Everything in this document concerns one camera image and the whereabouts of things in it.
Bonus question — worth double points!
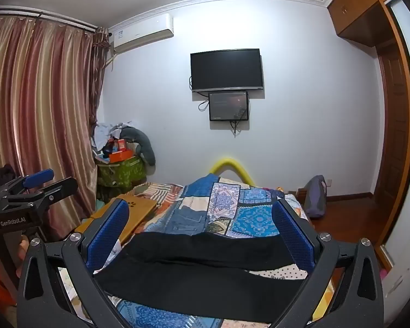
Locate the person's left hand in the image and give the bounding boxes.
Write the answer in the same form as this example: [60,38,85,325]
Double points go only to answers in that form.
[15,238,31,270]

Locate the pile of pale clothes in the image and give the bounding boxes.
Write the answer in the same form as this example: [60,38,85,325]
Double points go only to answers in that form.
[92,120,139,151]

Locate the brown wooden door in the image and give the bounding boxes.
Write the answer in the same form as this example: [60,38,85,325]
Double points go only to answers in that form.
[372,37,410,247]

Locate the orange box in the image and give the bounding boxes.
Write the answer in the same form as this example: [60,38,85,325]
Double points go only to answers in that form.
[109,150,137,164]

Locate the small black monitor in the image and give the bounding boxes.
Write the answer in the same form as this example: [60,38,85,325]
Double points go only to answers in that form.
[209,91,249,122]

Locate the black pants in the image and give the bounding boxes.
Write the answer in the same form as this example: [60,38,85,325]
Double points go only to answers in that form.
[94,230,317,324]

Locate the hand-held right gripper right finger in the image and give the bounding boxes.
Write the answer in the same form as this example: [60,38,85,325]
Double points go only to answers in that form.
[270,198,385,328]

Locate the black wall television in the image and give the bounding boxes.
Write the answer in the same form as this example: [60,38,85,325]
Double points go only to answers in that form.
[190,48,264,93]

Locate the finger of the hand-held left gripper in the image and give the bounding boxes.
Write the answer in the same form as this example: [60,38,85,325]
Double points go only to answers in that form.
[8,177,78,212]
[7,169,54,192]

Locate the white air conditioner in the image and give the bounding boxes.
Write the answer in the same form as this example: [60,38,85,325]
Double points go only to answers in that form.
[109,13,175,53]

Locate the grey backpack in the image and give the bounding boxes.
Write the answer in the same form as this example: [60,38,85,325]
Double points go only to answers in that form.
[302,175,329,219]

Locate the green patterned storage box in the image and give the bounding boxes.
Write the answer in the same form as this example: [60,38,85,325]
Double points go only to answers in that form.
[96,157,147,189]

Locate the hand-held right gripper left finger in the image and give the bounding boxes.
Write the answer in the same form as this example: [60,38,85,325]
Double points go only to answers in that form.
[17,198,130,328]

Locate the orange patterned bed sheet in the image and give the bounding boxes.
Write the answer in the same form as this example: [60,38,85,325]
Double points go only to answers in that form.
[116,182,337,323]

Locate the striped pink curtain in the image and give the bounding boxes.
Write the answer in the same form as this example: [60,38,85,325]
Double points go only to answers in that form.
[0,15,108,243]

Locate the yellow foam tube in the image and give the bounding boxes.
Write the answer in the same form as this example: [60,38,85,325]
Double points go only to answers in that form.
[209,157,255,187]

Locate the wooden overhead cabinet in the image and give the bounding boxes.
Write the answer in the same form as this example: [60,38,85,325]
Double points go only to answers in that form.
[327,0,401,47]

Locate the blue patchwork blanket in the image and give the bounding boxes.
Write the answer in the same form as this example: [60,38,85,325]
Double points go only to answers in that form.
[60,174,329,328]

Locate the white curtain rod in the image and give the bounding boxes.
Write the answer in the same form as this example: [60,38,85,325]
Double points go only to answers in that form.
[0,5,99,32]

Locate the wooden lap desk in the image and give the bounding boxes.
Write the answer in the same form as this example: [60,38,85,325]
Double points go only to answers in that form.
[73,193,158,243]

